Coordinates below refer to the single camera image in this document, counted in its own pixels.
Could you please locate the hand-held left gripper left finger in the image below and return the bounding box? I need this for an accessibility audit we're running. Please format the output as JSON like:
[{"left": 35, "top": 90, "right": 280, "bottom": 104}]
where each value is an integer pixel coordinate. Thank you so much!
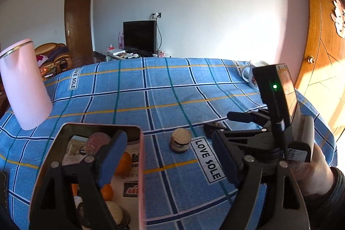
[{"left": 28, "top": 130, "right": 128, "bottom": 230}]

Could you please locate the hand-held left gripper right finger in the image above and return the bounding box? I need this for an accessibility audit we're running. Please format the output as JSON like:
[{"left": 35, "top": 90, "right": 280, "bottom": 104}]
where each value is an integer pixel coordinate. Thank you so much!
[{"left": 211, "top": 130, "right": 311, "bottom": 230}]

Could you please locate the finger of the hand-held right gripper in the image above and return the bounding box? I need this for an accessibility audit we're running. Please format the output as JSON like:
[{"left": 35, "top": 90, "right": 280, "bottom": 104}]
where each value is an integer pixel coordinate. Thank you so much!
[
  {"left": 227, "top": 111, "right": 267, "bottom": 124},
  {"left": 203, "top": 122, "right": 260, "bottom": 139}
]

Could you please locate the large orange tangerine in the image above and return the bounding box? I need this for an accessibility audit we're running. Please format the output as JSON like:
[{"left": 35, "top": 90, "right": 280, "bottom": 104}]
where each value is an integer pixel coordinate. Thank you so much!
[{"left": 114, "top": 152, "right": 133, "bottom": 176}]

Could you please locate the purple passion fruit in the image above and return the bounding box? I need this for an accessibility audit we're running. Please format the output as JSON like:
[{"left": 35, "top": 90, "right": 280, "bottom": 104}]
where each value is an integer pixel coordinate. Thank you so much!
[{"left": 86, "top": 132, "right": 113, "bottom": 155}]

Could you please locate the pink rectangular tin box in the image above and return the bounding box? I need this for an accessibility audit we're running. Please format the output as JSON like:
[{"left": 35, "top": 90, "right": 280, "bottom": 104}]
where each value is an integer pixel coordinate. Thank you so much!
[{"left": 40, "top": 123, "right": 146, "bottom": 230}]

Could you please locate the round sandwich biscuit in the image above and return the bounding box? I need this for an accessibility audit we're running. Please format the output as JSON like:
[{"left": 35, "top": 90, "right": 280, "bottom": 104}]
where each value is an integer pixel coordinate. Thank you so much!
[{"left": 169, "top": 128, "right": 192, "bottom": 154}]

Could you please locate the large cut mangosteen half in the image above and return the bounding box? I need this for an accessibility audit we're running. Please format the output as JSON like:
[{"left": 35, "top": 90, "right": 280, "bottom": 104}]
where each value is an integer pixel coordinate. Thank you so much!
[{"left": 105, "top": 200, "right": 130, "bottom": 228}]

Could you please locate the person's right forearm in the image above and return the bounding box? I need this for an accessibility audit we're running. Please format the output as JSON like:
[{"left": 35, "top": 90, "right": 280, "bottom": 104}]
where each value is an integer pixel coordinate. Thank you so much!
[{"left": 303, "top": 166, "right": 345, "bottom": 230}]

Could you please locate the person's right hand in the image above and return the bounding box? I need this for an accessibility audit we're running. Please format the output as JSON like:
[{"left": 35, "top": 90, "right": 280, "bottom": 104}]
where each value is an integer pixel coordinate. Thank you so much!
[{"left": 289, "top": 144, "right": 335, "bottom": 197}]

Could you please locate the white printed mug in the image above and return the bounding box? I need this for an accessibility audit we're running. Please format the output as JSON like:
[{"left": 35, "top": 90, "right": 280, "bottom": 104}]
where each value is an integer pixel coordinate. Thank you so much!
[{"left": 241, "top": 59, "right": 268, "bottom": 91}]

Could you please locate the blue checked tablecloth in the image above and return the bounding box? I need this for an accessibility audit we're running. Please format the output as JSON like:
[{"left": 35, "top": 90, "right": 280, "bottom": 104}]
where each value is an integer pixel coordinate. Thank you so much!
[{"left": 0, "top": 57, "right": 338, "bottom": 230}]

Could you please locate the orange wooden door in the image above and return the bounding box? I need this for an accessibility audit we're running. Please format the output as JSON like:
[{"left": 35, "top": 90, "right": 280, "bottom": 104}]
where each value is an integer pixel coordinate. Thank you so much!
[{"left": 295, "top": 0, "right": 345, "bottom": 140}]

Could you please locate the flat white box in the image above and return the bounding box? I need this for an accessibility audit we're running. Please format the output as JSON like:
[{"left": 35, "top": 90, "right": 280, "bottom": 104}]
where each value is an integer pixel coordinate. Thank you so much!
[{"left": 105, "top": 48, "right": 126, "bottom": 56}]

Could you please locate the white flower door decoration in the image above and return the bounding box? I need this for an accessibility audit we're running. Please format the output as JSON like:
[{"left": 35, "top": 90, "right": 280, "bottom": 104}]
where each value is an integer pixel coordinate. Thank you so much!
[{"left": 331, "top": 0, "right": 345, "bottom": 38}]

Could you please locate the pink cylindrical cup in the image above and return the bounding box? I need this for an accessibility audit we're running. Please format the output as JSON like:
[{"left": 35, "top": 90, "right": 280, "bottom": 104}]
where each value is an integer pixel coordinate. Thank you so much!
[{"left": 0, "top": 38, "right": 54, "bottom": 131}]

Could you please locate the brown leather armchair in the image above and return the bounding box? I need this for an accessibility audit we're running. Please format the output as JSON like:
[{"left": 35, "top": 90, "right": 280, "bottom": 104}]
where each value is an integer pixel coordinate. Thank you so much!
[{"left": 34, "top": 42, "right": 75, "bottom": 80}]

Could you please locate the black television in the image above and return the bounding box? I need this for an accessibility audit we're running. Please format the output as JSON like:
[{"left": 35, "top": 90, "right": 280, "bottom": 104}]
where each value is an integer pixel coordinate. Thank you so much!
[{"left": 123, "top": 20, "right": 158, "bottom": 54}]

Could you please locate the dark brown wooden door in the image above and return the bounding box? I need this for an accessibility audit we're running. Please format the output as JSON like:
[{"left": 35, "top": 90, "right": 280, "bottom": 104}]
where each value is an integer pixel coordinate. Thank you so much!
[{"left": 64, "top": 0, "right": 95, "bottom": 64}]

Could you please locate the black power cable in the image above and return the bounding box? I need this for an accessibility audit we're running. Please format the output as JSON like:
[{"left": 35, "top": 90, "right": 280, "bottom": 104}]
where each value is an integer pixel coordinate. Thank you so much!
[{"left": 156, "top": 18, "right": 163, "bottom": 53}]

